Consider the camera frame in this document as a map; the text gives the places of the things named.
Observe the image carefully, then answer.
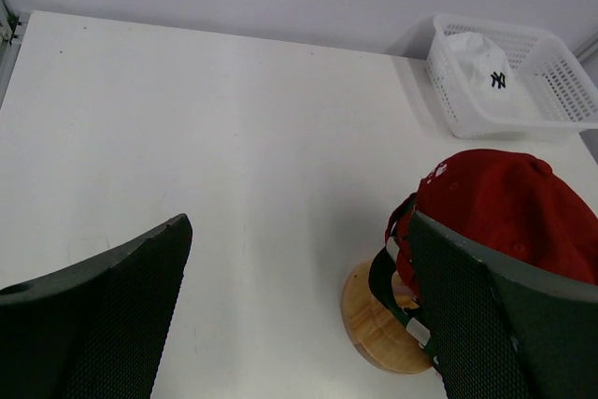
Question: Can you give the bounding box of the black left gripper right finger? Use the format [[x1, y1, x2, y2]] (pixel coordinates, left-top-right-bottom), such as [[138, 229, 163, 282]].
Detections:
[[408, 212, 597, 398]]

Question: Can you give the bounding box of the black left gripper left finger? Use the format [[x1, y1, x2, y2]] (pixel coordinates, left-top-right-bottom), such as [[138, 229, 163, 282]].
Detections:
[[1, 214, 192, 398]]

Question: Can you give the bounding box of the red baseball cap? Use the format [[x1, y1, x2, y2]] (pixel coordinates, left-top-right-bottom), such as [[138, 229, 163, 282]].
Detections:
[[380, 150, 597, 298]]

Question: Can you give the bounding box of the dark green NY cap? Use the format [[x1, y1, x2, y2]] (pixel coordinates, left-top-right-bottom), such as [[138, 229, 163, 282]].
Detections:
[[368, 237, 439, 371]]

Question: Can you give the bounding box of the white baseball cap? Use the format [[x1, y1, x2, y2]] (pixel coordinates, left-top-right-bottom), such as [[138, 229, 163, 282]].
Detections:
[[447, 32, 533, 119]]

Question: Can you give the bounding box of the white plastic basket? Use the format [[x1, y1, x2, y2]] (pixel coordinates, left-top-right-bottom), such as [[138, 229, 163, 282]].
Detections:
[[426, 13, 597, 140]]

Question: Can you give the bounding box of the aluminium frame post left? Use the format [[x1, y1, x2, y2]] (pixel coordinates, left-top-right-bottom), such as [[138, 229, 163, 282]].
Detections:
[[1, 0, 26, 100]]

